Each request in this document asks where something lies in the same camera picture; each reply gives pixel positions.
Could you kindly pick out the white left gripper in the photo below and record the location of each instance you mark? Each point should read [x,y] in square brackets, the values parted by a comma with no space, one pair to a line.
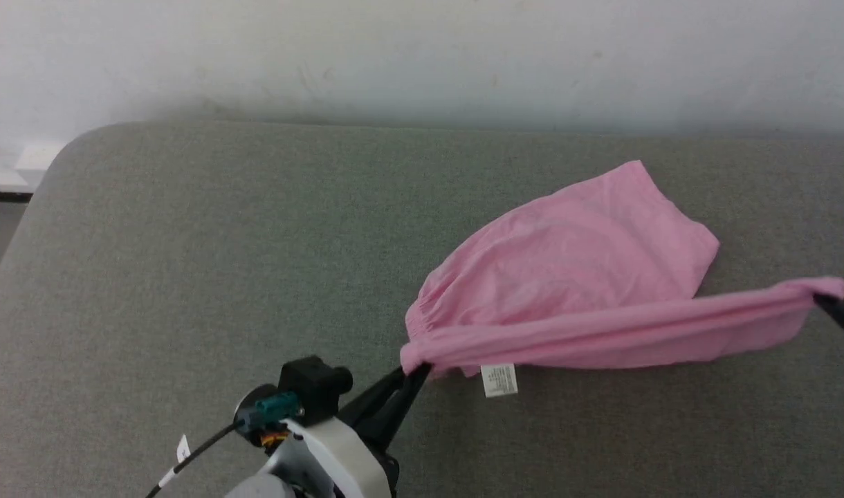
[346,456]

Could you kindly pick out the pink shorts garment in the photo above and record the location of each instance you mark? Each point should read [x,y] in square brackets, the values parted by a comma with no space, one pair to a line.
[567,263]

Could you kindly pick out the grey fabric sofa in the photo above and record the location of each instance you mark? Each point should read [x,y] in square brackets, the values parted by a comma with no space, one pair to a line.
[187,277]

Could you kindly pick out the white baseboard block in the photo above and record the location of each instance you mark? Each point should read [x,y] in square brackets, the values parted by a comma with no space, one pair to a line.
[38,158]

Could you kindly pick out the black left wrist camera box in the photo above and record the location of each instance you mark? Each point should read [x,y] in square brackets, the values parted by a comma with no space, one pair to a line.
[315,384]

